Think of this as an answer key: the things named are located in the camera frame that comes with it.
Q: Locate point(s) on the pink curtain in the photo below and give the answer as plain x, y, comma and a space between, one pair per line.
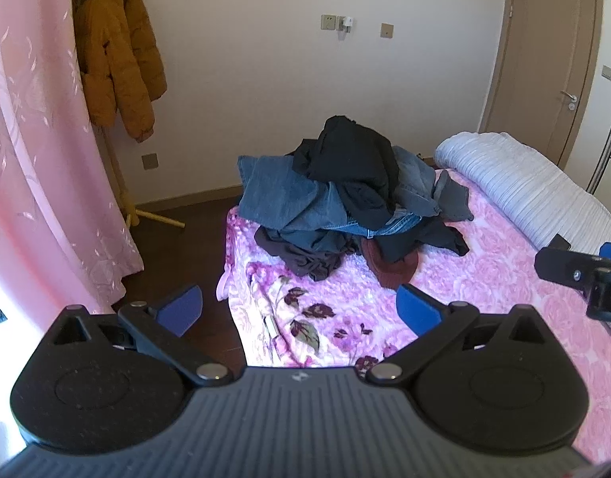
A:
63, 239

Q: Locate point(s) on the mustard down jacket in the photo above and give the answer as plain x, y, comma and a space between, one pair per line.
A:
121, 68

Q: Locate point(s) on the wooden coat rack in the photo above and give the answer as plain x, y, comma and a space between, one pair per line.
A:
132, 214

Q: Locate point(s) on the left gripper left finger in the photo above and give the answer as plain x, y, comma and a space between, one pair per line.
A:
158, 328

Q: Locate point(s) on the pink floral blanket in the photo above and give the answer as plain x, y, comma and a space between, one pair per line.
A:
349, 319

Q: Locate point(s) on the white striped quilt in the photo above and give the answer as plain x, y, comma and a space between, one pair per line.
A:
532, 192

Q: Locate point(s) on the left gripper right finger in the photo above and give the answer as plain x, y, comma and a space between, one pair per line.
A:
437, 327

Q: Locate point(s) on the low wall socket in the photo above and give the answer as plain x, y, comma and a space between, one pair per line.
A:
150, 161

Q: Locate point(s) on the pile of dark clothes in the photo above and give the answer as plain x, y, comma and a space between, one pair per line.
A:
390, 195

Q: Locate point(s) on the door handle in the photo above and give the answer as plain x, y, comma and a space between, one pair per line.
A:
571, 99

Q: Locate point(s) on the brown wooden door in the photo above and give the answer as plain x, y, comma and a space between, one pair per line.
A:
546, 46

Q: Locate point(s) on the blue denim jeans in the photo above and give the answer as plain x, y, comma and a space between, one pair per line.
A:
279, 198

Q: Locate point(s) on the maroon garment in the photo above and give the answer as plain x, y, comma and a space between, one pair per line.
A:
390, 275

